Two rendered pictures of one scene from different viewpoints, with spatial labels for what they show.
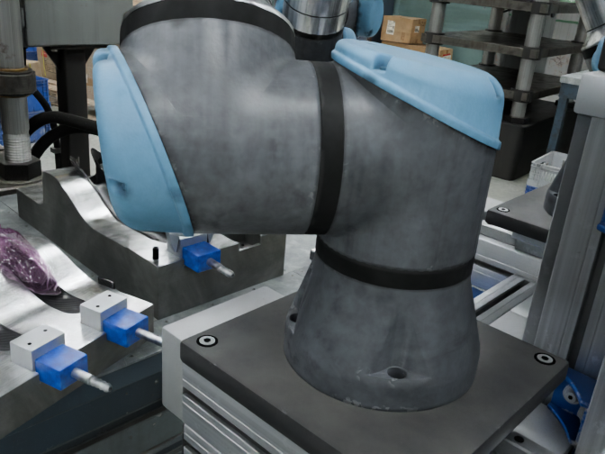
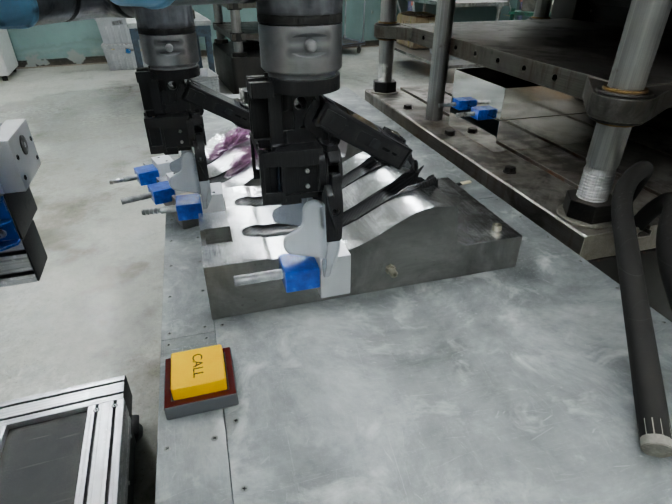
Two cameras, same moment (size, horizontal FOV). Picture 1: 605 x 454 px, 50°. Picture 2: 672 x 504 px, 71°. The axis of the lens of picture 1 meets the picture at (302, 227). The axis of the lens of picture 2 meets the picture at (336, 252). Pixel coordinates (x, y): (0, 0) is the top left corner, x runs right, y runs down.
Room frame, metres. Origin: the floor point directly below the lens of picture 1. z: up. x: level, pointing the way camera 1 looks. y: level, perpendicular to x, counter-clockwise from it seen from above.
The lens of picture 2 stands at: (1.45, -0.34, 1.24)
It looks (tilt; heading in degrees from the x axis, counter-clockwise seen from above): 31 degrees down; 120
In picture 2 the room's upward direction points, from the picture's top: straight up
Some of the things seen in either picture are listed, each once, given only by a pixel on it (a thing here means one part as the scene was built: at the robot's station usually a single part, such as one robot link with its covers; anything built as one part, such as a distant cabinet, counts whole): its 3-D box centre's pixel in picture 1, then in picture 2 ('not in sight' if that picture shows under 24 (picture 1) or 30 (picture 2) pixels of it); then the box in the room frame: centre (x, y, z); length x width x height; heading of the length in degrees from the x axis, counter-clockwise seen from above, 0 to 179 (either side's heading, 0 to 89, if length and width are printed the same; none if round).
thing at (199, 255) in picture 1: (205, 258); (183, 207); (0.88, 0.14, 0.89); 0.13 x 0.05 x 0.05; 47
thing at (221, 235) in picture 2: (240, 245); (217, 246); (0.98, 0.10, 0.87); 0.05 x 0.05 x 0.04; 47
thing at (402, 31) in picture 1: (415, 56); not in sight; (7.68, -1.12, 0.42); 0.86 x 0.33 x 0.83; 52
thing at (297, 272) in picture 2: not in sight; (290, 272); (1.17, 0.03, 0.93); 0.13 x 0.05 x 0.05; 47
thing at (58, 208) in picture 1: (142, 211); (351, 216); (1.11, 0.30, 0.87); 0.50 x 0.26 x 0.14; 47
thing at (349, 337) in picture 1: (386, 295); not in sight; (0.44, -0.07, 1.09); 0.15 x 0.15 x 0.10
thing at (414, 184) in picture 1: (399, 146); not in sight; (0.44, -0.06, 1.20); 0.13 x 0.12 x 0.14; 101
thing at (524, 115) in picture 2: not in sight; (546, 102); (1.26, 1.25, 0.87); 0.50 x 0.27 x 0.17; 47
